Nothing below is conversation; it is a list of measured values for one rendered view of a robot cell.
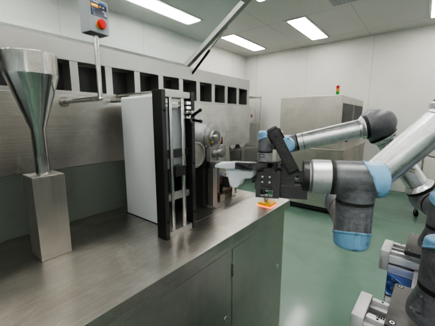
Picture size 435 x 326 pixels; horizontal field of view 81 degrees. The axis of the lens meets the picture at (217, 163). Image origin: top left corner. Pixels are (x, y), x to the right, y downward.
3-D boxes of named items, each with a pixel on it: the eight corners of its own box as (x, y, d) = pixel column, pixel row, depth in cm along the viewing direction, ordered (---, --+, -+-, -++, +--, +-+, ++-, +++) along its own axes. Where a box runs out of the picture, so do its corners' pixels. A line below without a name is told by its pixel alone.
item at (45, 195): (35, 268, 77) (9, 68, 67) (20, 253, 85) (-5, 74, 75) (83, 250, 87) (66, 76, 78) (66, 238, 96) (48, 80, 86)
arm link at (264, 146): (274, 130, 123) (257, 130, 125) (274, 153, 125) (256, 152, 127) (275, 130, 131) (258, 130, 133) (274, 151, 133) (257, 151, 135)
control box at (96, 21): (93, 29, 78) (90, -7, 76) (80, 33, 81) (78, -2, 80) (112, 35, 84) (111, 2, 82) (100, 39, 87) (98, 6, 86)
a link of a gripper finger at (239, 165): (234, 169, 56) (275, 171, 55) (234, 162, 56) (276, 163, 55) (235, 168, 61) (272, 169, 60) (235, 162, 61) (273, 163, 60)
